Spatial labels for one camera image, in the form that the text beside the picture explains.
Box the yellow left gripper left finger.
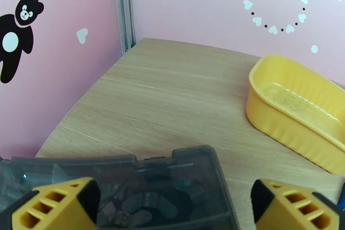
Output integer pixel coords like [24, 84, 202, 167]
[0, 177, 102, 230]

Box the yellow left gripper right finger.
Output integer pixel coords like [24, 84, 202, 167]
[251, 179, 345, 230]

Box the grey transparent organizer box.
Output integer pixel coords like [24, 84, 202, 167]
[0, 145, 241, 230]

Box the yellow plastic container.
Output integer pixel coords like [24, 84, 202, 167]
[245, 54, 345, 175]

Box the aluminium corner post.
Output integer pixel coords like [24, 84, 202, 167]
[114, 0, 136, 54]

